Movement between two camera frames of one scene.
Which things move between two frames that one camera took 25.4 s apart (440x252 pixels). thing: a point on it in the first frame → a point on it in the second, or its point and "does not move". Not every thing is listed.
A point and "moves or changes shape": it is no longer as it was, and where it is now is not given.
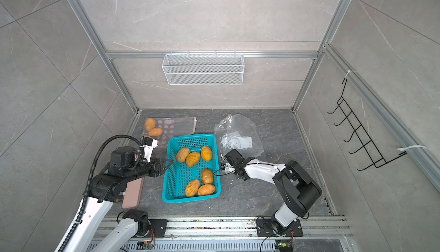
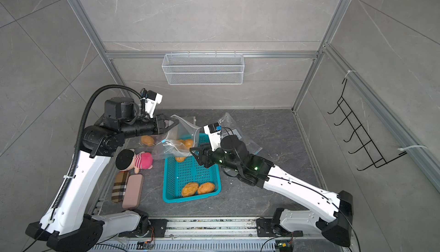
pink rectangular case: (132, 193) does not move
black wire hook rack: (375, 157) does not move
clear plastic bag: (237, 133) → (183, 137)
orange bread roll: (207, 153) moves or changes shape
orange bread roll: (182, 154) → (147, 140)
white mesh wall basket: (203, 69) does not move
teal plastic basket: (191, 169) does not move
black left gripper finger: (171, 162) → (175, 122)
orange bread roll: (205, 189) does not move
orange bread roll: (192, 158) → (180, 159)
